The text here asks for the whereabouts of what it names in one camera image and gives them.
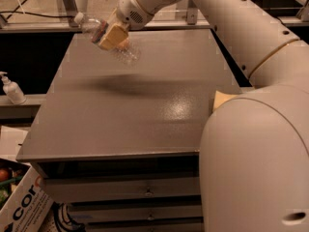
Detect foam padded gripper finger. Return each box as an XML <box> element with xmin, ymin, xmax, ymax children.
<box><xmin>98</xmin><ymin>23</ymin><xmax>128</xmax><ymax>50</ymax></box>

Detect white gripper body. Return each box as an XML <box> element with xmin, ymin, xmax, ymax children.
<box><xmin>115</xmin><ymin>0</ymin><xmax>154</xmax><ymax>30</ymax></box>

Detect clear plastic water bottle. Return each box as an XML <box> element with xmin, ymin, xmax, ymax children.
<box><xmin>73</xmin><ymin>12</ymin><xmax>140</xmax><ymax>66</ymax></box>

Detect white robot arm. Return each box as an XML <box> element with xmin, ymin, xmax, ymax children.
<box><xmin>99</xmin><ymin>0</ymin><xmax>309</xmax><ymax>232</ymax></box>

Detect white pump dispenser bottle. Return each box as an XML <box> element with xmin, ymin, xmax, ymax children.
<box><xmin>0</xmin><ymin>72</ymin><xmax>26</xmax><ymax>104</ymax></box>

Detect grey drawer cabinet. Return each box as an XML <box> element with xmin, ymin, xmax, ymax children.
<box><xmin>17</xmin><ymin>29</ymin><xmax>239</xmax><ymax>232</ymax></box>

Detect yellow sponge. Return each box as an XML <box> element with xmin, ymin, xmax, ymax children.
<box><xmin>212</xmin><ymin>91</ymin><xmax>236</xmax><ymax>111</ymax></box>

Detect white cardboard box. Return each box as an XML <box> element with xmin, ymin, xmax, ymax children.
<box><xmin>0</xmin><ymin>126</ymin><xmax>53</xmax><ymax>232</ymax></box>

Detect black cable on floor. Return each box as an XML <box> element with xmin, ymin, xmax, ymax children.
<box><xmin>0</xmin><ymin>0</ymin><xmax>78</xmax><ymax>21</ymax></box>

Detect metal frame rail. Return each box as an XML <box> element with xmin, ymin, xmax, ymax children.
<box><xmin>0</xmin><ymin>17</ymin><xmax>309</xmax><ymax>37</ymax></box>

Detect black cables under cabinet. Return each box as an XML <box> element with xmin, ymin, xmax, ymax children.
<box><xmin>51</xmin><ymin>202</ymin><xmax>86</xmax><ymax>232</ymax></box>

